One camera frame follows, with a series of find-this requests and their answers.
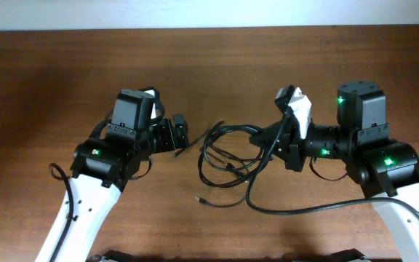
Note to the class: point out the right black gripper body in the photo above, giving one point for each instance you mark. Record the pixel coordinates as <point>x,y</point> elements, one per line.
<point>291,146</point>

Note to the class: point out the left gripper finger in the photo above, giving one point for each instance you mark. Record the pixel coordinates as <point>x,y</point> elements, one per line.
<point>180,124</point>
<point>181,138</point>

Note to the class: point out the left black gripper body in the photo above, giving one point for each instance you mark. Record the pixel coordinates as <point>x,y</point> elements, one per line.
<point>163,136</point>

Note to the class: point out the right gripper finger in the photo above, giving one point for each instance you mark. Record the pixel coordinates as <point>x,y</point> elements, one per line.
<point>266,143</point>
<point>269,134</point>

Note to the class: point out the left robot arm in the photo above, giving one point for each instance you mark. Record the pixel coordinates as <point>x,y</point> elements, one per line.
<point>103,164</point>

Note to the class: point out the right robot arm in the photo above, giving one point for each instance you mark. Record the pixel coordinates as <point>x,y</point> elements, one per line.
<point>387,170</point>

